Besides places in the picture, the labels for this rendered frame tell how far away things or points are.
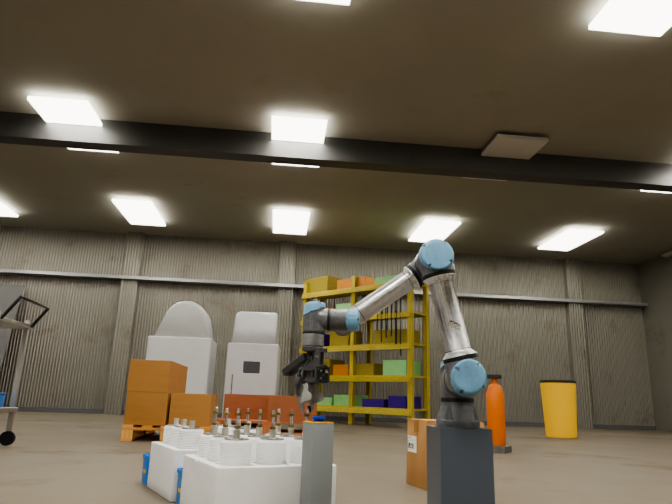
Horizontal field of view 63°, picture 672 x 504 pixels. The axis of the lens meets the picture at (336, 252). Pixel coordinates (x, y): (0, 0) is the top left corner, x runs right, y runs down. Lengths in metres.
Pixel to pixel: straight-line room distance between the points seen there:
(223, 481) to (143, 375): 3.32
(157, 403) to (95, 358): 6.24
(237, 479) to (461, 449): 0.74
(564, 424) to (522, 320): 4.21
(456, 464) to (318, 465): 0.51
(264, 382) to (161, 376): 2.43
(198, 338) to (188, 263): 3.91
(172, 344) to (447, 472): 5.73
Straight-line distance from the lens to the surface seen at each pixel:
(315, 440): 1.69
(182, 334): 7.40
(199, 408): 4.93
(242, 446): 1.78
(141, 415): 5.00
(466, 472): 2.00
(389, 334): 9.01
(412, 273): 2.04
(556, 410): 7.94
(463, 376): 1.87
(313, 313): 1.88
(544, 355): 11.90
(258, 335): 7.32
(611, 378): 12.54
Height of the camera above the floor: 0.38
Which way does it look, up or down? 15 degrees up
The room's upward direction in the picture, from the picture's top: 2 degrees clockwise
